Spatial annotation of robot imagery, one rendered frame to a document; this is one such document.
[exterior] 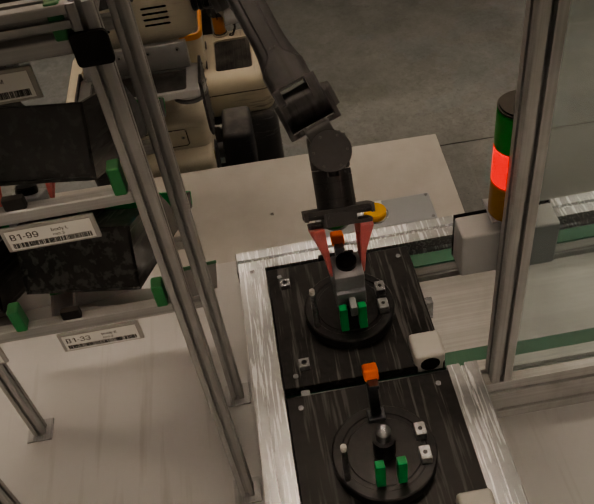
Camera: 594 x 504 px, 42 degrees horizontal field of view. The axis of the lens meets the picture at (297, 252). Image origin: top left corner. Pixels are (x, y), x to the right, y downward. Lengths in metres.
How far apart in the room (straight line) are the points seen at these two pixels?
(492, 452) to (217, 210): 0.77
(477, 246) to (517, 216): 0.09
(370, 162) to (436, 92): 1.68
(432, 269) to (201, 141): 0.72
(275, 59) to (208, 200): 0.57
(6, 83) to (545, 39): 0.47
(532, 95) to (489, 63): 2.67
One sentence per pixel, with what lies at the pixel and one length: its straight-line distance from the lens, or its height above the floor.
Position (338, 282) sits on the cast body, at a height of 1.08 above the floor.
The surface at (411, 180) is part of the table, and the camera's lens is 1.60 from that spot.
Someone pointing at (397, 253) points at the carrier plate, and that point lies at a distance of 1.31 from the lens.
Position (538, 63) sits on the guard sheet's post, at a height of 1.50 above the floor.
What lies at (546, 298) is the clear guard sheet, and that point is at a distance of 1.07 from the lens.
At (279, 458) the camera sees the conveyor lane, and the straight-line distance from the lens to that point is 1.12.
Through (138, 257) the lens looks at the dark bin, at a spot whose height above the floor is 1.33.
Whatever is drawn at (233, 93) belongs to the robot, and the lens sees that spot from 2.07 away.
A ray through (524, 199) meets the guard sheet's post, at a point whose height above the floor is 1.32.
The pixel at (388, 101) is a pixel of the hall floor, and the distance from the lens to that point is 3.26.
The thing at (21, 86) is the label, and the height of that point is 1.60.
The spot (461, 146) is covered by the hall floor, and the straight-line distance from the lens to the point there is 3.03.
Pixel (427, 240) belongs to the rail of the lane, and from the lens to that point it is 1.35.
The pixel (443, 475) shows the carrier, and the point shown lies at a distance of 1.08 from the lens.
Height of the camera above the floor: 1.93
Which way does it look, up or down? 46 degrees down
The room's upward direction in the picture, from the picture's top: 9 degrees counter-clockwise
